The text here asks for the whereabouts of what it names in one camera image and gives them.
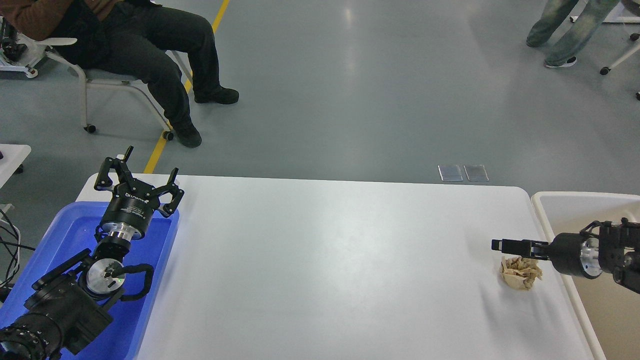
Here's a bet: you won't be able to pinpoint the black cables at left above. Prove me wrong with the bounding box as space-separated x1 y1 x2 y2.
0 207 37 291

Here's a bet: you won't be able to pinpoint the right metal floor plate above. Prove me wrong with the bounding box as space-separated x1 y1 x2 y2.
463 164 490 182

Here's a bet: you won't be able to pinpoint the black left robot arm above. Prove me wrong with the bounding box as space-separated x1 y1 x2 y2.
1 146 185 360

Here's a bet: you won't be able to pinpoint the seated person dark trousers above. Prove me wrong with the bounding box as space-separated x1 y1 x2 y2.
0 0 239 148

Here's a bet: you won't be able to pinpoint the beige plastic bin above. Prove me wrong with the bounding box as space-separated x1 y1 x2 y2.
531 191 640 360

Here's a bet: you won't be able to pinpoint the white chair legs right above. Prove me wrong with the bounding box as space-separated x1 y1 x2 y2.
599 0 639 77

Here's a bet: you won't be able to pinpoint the brown paper ball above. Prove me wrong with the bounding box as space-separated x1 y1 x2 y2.
499 256 543 291

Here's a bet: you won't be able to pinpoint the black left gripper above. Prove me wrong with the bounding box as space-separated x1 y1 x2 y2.
94 146 185 242

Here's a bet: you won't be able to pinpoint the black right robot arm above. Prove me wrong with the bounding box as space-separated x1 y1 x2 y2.
491 218 640 294

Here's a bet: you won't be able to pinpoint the blue plastic bin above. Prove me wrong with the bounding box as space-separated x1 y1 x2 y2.
0 201 180 360

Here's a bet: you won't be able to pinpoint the left metal floor plate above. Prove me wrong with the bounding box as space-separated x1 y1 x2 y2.
438 164 464 182

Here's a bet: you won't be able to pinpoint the white rolling chair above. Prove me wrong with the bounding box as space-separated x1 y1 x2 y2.
34 38 174 141

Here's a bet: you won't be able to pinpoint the person in faded jeans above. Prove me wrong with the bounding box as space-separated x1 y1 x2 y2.
526 0 621 69

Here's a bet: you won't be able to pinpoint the metal floor plate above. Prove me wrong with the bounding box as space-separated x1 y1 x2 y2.
438 164 464 182
463 164 490 182

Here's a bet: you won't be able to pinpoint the white side table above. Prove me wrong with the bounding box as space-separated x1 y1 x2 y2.
0 143 32 188

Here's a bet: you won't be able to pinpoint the white cart base left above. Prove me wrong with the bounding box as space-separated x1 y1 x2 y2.
0 17 48 79

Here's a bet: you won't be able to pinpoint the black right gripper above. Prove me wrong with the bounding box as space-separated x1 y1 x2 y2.
491 233 602 280

